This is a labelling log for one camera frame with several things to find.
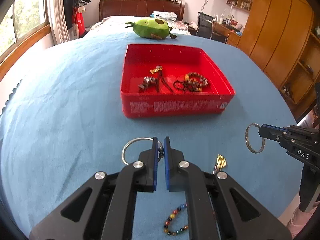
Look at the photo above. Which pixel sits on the wooden desk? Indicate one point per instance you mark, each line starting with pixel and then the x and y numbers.
pixel 230 36

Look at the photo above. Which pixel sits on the wooden window frame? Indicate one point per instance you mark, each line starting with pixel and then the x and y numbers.
pixel 24 24

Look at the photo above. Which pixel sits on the silver metal watch band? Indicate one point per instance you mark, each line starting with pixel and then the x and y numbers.
pixel 148 81

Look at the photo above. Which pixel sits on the blue bed cover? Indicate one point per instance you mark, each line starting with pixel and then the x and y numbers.
pixel 65 122

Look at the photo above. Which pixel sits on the black office chair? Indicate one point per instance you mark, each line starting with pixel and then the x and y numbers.
pixel 205 26

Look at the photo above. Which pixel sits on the wooden wardrobe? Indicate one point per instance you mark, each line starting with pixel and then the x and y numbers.
pixel 280 39

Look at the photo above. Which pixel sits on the folded white blanket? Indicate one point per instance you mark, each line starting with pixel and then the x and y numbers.
pixel 165 15

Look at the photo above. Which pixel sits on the coat rack with clothes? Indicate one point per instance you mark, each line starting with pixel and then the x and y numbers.
pixel 73 10

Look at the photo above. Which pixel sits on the green avocado plush toy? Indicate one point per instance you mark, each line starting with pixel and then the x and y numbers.
pixel 151 28

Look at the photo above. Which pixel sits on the red tin box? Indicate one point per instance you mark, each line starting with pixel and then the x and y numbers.
pixel 198 83

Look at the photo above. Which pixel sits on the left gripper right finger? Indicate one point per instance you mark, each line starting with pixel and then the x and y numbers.
pixel 218 207

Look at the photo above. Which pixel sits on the black cord gold pendant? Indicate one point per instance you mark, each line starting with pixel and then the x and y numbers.
pixel 160 79

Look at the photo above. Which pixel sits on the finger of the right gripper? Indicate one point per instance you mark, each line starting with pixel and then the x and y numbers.
pixel 273 133

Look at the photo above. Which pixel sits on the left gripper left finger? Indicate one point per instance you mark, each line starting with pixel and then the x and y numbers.
pixel 104 206

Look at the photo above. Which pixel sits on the wooden headboard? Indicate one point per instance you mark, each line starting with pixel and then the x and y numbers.
pixel 141 8

